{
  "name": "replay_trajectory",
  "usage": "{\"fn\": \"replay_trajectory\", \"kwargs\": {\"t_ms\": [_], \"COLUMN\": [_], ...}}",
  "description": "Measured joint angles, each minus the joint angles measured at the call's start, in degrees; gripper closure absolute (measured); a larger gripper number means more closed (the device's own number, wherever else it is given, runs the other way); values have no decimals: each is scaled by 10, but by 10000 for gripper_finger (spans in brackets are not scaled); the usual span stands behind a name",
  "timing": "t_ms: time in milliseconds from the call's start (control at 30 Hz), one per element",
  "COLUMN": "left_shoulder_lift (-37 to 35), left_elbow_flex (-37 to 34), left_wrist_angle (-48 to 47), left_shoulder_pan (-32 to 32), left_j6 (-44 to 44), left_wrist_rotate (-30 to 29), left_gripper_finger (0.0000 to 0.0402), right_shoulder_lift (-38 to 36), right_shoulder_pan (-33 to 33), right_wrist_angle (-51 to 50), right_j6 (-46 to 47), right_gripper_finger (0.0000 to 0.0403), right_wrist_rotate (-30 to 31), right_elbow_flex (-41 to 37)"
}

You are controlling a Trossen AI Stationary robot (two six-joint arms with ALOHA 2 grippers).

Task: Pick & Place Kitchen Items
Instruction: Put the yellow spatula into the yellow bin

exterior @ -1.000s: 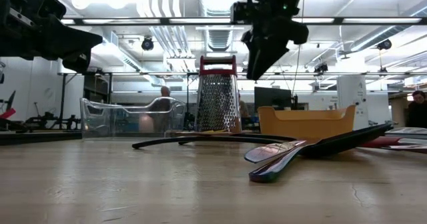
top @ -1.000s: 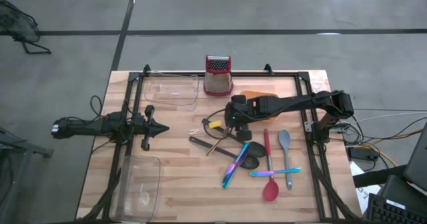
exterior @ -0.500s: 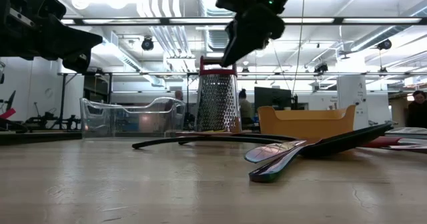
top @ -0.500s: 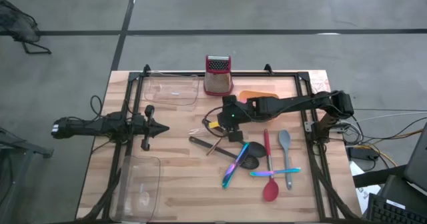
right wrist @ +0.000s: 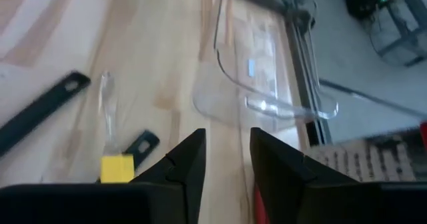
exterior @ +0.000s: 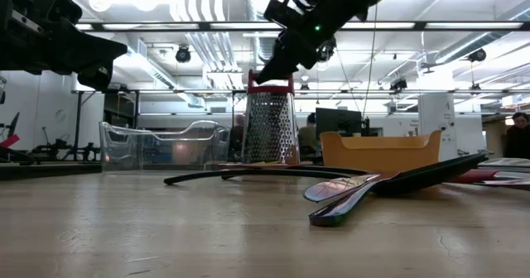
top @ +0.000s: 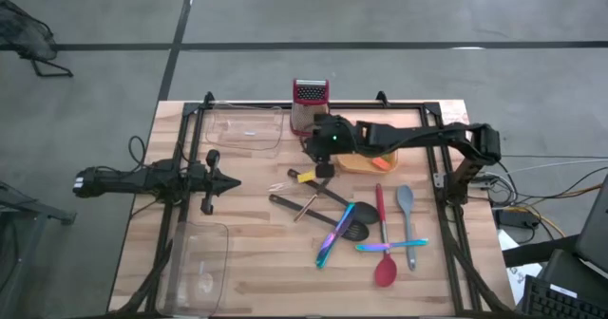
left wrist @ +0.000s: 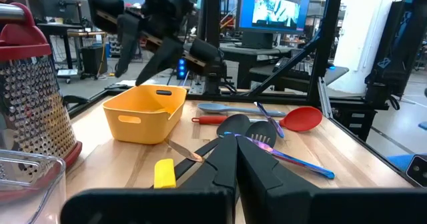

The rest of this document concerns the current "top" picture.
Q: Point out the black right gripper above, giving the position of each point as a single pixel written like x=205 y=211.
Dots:
x=328 y=143

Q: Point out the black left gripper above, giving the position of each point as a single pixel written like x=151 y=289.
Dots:
x=202 y=182

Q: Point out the yellow plastic bin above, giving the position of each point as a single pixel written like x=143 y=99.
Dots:
x=356 y=164

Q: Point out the yellow clip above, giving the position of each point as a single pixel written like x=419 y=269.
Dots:
x=306 y=175

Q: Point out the orange clip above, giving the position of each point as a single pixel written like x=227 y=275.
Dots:
x=381 y=163

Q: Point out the black solid serving spoon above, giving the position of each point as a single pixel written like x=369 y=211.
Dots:
x=366 y=213

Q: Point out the black slotted serving spoon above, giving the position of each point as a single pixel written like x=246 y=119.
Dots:
x=356 y=232

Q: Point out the red silicone spoon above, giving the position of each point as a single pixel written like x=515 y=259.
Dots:
x=385 y=273

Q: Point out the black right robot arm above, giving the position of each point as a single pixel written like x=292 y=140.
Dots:
x=427 y=136

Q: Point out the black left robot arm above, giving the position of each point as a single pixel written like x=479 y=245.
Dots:
x=123 y=181

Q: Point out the red steel box grater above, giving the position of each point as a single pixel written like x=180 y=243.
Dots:
x=309 y=96

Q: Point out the clear plastic wavy-rim container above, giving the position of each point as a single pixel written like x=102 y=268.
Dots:
x=242 y=129

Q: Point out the clear plastic straight-rim container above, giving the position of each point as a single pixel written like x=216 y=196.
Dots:
x=199 y=267

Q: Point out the grey silicone spoon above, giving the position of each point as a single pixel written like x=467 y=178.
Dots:
x=405 y=198

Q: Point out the clear plastic bag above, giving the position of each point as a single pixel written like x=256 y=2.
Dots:
x=453 y=116

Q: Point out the grey side stand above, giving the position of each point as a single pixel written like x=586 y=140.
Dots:
x=28 y=210

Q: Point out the black power brick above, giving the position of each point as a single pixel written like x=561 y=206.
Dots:
x=518 y=218

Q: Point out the white paper sheet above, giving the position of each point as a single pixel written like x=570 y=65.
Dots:
x=520 y=276

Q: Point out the black flat bar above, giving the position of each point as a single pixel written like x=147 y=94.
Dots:
x=537 y=252

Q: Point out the black mesh chair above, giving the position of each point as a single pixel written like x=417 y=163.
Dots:
x=24 y=36

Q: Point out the black keyboard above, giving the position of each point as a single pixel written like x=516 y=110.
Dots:
x=551 y=305

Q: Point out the dark laptop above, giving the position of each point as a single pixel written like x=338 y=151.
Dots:
x=596 y=233

